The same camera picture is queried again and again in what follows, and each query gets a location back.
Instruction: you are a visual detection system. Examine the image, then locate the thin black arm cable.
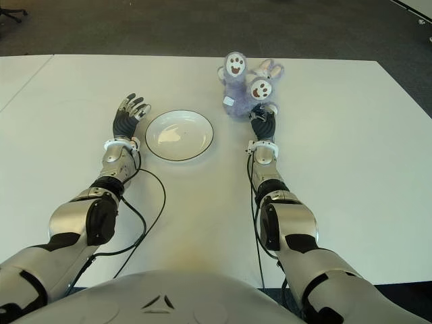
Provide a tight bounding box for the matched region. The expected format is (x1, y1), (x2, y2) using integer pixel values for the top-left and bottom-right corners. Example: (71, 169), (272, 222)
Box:
(113, 148), (167, 279)
(246, 153), (266, 290)

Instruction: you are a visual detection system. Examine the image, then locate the purple plush bunny doll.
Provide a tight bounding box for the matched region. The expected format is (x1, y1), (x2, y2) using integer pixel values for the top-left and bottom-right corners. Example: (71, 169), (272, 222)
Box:
(217, 51), (286, 118)

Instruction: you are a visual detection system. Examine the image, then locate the white plate black rim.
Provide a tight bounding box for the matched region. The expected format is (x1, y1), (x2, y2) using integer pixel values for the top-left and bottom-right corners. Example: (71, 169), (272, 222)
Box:
(144, 109), (215, 162)

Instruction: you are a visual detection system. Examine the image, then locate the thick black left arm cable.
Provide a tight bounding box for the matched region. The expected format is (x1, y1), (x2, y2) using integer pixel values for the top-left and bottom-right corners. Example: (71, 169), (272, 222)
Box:
(65, 197), (148, 298)

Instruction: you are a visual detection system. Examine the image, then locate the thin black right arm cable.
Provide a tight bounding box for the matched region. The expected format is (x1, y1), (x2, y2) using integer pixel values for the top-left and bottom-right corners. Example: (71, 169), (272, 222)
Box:
(246, 153), (266, 290)

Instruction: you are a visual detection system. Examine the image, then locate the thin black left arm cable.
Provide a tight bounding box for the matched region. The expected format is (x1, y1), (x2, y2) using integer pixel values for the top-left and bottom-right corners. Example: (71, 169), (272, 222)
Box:
(113, 148), (167, 279)

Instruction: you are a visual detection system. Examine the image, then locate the grey robot torso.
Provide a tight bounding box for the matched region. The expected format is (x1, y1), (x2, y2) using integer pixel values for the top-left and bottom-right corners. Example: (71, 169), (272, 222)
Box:
(20, 269), (304, 324)

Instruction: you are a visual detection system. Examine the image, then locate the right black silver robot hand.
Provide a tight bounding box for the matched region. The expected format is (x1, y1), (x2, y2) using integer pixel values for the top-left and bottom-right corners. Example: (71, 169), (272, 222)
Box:
(248, 103), (279, 142)

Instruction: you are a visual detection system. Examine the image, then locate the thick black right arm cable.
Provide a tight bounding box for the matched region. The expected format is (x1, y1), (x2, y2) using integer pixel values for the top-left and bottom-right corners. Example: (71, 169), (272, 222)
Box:
(254, 198), (291, 306)

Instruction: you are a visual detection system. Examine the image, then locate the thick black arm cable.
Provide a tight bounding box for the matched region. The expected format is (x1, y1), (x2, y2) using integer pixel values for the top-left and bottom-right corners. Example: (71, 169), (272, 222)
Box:
(254, 198), (291, 306)
(65, 197), (148, 298)

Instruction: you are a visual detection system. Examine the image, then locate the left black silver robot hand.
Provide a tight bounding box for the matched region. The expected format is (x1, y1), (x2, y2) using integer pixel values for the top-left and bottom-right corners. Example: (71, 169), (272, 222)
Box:
(111, 92), (152, 140)

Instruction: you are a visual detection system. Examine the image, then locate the black office chair base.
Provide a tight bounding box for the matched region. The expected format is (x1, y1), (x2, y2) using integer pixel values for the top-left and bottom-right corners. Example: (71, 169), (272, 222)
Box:
(0, 6), (28, 24)

